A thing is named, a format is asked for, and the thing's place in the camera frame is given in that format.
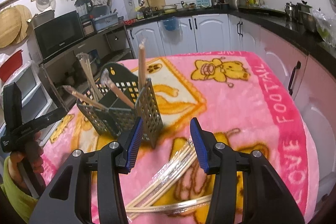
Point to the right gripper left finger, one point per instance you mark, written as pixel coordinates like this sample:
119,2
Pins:
130,142

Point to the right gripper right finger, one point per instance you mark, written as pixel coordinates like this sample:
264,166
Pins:
204,142

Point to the dark green utensil basket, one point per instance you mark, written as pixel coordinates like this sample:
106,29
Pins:
120,117

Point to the chopsticks bundle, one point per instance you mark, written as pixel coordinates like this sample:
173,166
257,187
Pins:
179,192

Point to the wooden chopstick pair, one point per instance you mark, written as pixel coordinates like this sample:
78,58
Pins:
84,98

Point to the wooden chopsticks pair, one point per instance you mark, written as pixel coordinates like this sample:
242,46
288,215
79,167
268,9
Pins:
83,58

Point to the person's left hand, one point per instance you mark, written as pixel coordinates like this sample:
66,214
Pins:
25,167

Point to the white plastic drawer unit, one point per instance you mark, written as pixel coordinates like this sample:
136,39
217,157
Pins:
35,99

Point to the pink cartoon blanket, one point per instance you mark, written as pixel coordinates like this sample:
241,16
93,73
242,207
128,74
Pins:
237,97

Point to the red plastic basin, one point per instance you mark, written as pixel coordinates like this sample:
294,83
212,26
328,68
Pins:
11,65

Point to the round bamboo board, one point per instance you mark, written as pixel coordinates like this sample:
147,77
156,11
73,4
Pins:
14,25

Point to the black microwave oven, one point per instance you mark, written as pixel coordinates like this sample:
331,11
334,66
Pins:
56,34

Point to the blue plastic bag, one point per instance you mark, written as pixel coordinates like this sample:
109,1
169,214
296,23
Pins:
171,24

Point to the blue storage box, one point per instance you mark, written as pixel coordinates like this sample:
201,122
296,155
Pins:
106,21

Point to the white base cabinets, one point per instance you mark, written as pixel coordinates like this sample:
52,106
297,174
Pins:
300,60

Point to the black blender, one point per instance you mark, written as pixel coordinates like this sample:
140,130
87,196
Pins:
83,7

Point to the metal kettle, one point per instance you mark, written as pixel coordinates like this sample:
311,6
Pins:
294,11

